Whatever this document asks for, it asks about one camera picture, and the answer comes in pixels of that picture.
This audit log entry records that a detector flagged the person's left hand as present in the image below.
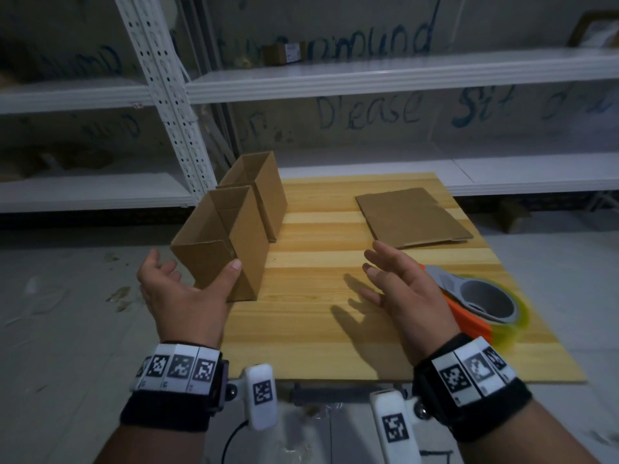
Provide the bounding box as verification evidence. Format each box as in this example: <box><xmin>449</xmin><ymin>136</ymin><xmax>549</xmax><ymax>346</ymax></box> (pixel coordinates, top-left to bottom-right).
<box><xmin>137</xmin><ymin>248</ymin><xmax>242</xmax><ymax>349</ymax></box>

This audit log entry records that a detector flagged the person's right hand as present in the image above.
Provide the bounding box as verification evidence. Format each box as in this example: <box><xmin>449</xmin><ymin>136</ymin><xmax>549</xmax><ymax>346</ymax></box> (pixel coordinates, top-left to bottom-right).
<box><xmin>360</xmin><ymin>240</ymin><xmax>460</xmax><ymax>367</ymax></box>

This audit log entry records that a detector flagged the orange tape dispenser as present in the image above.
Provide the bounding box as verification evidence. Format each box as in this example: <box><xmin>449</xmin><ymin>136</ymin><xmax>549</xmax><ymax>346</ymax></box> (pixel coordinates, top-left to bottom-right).
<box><xmin>423</xmin><ymin>264</ymin><xmax>521</xmax><ymax>342</ymax></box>

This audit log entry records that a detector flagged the brown cardboard box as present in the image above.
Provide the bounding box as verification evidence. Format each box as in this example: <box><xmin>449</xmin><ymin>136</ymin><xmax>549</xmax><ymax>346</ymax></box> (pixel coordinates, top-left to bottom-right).
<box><xmin>170</xmin><ymin>186</ymin><xmax>271</xmax><ymax>304</ymax></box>
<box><xmin>216</xmin><ymin>151</ymin><xmax>289</xmax><ymax>242</ymax></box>
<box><xmin>355</xmin><ymin>188</ymin><xmax>475</xmax><ymax>249</ymax></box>

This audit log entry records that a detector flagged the yellowish clear tape roll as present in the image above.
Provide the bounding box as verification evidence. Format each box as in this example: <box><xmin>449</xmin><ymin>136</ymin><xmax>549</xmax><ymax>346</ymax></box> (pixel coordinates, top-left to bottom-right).
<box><xmin>454</xmin><ymin>277</ymin><xmax>532</xmax><ymax>349</ymax></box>

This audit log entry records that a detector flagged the person's right forearm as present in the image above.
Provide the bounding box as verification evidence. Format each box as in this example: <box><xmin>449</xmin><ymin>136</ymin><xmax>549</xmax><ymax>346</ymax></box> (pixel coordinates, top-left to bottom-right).
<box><xmin>457</xmin><ymin>398</ymin><xmax>600</xmax><ymax>464</ymax></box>

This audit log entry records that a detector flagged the person's left forearm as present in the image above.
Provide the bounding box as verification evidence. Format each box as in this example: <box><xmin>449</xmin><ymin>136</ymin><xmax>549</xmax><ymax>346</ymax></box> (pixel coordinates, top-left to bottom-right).
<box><xmin>94</xmin><ymin>422</ymin><xmax>209</xmax><ymax>464</ymax></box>

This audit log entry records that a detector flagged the small box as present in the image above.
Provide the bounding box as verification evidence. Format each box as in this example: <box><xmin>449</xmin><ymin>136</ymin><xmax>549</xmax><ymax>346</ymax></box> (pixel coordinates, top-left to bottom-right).
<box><xmin>263</xmin><ymin>42</ymin><xmax>303</xmax><ymax>66</ymax></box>

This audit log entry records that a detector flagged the black wristband with markers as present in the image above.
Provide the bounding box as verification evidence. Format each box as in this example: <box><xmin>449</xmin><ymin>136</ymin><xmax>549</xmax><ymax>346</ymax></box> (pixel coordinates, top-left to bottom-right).
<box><xmin>119</xmin><ymin>340</ymin><xmax>229</xmax><ymax>433</ymax></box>
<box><xmin>411</xmin><ymin>333</ymin><xmax>533</xmax><ymax>443</ymax></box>

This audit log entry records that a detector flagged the small brown carton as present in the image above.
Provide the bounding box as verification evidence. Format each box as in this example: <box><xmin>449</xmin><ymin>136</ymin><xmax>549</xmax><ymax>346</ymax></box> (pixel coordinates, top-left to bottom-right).
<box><xmin>495</xmin><ymin>200</ymin><xmax>531</xmax><ymax>233</ymax></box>

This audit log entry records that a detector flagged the white metal shelving unit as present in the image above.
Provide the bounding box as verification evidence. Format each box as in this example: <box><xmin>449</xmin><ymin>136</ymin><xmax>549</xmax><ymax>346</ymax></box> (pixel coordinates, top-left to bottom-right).
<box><xmin>0</xmin><ymin>0</ymin><xmax>219</xmax><ymax>213</ymax></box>
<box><xmin>115</xmin><ymin>0</ymin><xmax>619</xmax><ymax>227</ymax></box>

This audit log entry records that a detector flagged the brown package with white label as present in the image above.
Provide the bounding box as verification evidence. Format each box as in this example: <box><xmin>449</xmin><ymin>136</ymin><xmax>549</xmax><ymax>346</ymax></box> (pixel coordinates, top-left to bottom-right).
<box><xmin>568</xmin><ymin>12</ymin><xmax>619</xmax><ymax>48</ymax></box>

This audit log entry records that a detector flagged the grey metal table frame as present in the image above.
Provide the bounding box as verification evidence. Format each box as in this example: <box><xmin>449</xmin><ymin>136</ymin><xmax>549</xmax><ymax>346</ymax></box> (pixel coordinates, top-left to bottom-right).
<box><xmin>290</xmin><ymin>381</ymin><xmax>415</xmax><ymax>407</ymax></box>

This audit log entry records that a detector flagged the black camera cable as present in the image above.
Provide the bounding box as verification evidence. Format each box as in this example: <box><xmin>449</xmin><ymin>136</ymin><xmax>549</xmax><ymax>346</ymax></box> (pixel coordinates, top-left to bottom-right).
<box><xmin>224</xmin><ymin>420</ymin><xmax>250</xmax><ymax>464</ymax></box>

